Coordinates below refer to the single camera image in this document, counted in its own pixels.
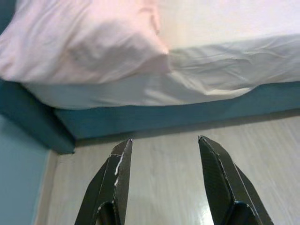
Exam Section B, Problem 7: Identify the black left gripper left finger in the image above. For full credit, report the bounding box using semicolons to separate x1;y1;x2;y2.
74;138;135;225

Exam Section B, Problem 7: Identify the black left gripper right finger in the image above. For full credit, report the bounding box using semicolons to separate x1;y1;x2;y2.
198;135;274;225

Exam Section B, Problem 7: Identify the pink patterned pillow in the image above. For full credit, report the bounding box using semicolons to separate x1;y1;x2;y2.
0;0;171;85

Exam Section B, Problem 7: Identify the mattress with white sheet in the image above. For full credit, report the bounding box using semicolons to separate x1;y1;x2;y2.
22;0;300;110

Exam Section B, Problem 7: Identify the beige wall baseboard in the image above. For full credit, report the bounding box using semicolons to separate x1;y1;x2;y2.
34;150;59;225

